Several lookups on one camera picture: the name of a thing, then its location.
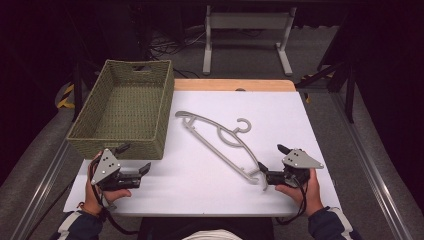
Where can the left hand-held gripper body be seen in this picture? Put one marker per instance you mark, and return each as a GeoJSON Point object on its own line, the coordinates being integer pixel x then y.
{"type": "Point", "coordinates": [106, 166]}

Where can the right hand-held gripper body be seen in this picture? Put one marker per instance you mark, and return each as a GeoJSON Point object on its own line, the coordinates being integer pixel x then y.
{"type": "Point", "coordinates": [300, 160]}

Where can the green woven basket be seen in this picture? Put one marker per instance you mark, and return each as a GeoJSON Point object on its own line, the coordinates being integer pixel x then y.
{"type": "Point", "coordinates": [126, 110]}

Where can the grey plastic clothes hanger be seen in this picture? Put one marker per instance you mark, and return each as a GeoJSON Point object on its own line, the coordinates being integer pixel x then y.
{"type": "Point", "coordinates": [213, 146]}

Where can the person's left hand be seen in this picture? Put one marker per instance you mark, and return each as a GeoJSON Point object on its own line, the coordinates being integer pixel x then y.
{"type": "Point", "coordinates": [91, 198]}

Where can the person's right hand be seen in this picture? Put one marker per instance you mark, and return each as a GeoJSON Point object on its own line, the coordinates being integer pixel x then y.
{"type": "Point", "coordinates": [311, 196]}

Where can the white table mat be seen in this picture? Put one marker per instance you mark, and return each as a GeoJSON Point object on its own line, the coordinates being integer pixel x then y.
{"type": "Point", "coordinates": [200, 186]}

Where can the black stand with striped tape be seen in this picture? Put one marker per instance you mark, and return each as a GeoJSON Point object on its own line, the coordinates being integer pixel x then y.
{"type": "Point", "coordinates": [78, 90]}

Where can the person's body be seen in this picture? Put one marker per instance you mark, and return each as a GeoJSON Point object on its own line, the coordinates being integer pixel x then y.
{"type": "Point", "coordinates": [206, 230]}

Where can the black metal stand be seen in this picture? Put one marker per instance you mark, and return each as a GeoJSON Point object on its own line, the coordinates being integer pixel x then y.
{"type": "Point", "coordinates": [346, 83]}

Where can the white metal table frame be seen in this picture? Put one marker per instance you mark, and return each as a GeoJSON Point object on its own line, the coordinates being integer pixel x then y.
{"type": "Point", "coordinates": [209, 43]}

